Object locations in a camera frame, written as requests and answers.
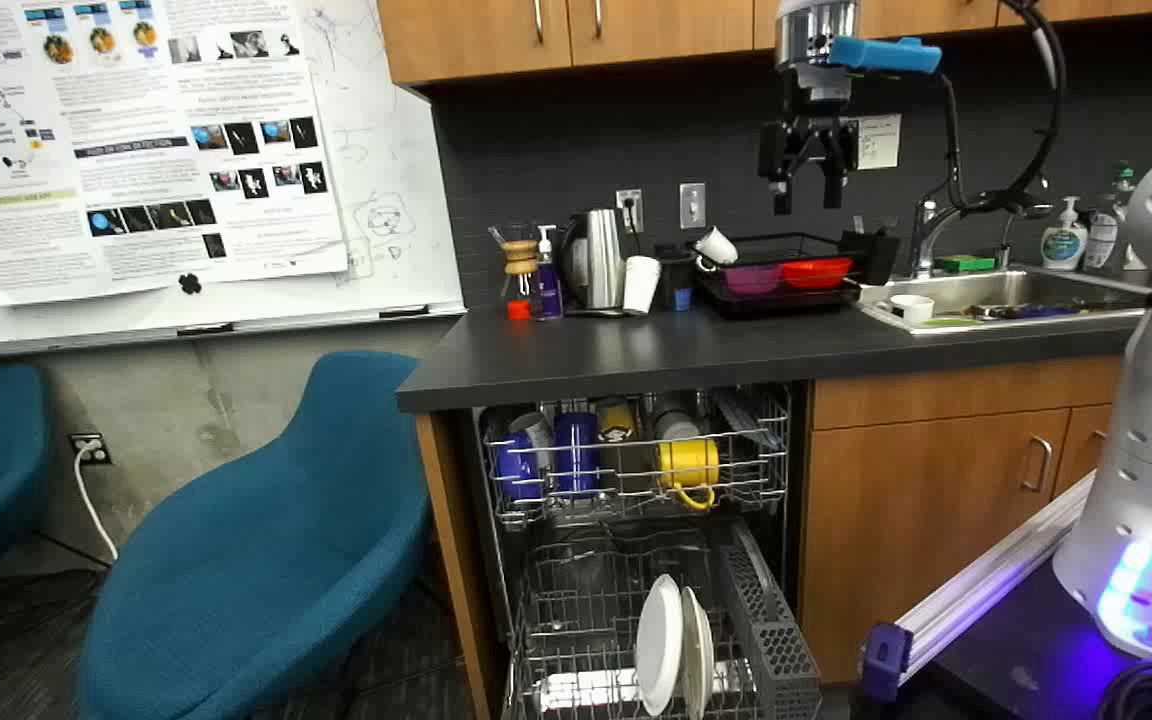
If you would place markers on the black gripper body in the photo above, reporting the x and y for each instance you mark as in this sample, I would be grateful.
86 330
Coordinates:
808 147

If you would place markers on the black utensil holder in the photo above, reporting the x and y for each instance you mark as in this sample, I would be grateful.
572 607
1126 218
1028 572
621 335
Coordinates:
871 256

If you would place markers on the white mug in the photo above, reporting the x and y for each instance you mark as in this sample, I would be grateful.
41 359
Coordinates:
719 247

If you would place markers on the red bowl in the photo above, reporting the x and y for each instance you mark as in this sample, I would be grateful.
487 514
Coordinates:
818 275

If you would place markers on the purple bowl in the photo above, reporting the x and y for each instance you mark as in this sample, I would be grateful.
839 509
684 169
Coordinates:
750 276

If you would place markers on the black dish drying rack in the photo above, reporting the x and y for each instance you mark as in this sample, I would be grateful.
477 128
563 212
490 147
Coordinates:
778 301

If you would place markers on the chrome sink faucet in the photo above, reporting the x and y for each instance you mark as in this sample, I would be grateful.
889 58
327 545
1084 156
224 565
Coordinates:
933 224

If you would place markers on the white cup in sink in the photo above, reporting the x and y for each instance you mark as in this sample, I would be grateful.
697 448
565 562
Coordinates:
914 310

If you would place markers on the green sponge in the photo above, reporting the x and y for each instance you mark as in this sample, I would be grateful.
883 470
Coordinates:
966 267

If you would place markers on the white tall cup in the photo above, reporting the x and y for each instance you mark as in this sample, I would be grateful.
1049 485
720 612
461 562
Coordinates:
640 286

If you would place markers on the wooden upper cabinet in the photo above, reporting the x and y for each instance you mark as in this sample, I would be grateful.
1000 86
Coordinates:
657 28

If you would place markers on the wooden cabinet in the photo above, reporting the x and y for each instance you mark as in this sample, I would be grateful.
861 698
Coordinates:
657 28
920 504

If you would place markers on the stainless steel sink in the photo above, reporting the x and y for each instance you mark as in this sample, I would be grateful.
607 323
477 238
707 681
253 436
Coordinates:
1000 299

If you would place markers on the clear soap dispenser bottle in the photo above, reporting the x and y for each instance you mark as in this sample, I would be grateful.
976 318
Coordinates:
1067 240

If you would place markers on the purple spray bottle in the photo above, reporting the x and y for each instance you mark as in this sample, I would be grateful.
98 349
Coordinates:
551 281

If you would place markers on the white dish soap bottle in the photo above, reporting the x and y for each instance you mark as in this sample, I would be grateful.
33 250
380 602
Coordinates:
1104 234

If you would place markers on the yellow mug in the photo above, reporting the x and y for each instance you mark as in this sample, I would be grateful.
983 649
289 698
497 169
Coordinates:
689 465

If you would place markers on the blue mug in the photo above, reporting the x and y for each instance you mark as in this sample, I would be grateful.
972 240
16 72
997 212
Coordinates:
517 470
578 454

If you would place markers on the wooden lower cabinet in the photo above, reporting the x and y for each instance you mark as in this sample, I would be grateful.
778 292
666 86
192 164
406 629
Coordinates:
920 504

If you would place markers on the white whiteboard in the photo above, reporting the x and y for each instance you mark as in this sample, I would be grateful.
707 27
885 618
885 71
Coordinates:
399 203

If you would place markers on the white plate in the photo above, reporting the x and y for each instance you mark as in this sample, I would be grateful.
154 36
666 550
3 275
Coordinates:
701 654
657 644

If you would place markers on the large white research poster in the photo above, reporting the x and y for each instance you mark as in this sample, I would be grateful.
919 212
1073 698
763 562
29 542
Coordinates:
137 147

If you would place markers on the white paper wall note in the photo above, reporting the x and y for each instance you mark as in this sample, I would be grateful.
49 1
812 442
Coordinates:
883 141

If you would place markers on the grey wall light switch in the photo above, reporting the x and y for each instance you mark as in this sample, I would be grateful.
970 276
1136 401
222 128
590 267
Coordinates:
693 207

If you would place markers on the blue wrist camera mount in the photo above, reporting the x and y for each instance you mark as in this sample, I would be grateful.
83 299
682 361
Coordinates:
885 58

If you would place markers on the white wall outlet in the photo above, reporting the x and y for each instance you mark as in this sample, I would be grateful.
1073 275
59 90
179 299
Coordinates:
630 207

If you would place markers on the aluminium rail blue end cap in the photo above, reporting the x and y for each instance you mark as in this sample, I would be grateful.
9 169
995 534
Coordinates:
976 584

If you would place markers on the low wall power socket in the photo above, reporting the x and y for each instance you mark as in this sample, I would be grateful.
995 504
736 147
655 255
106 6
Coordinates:
92 448

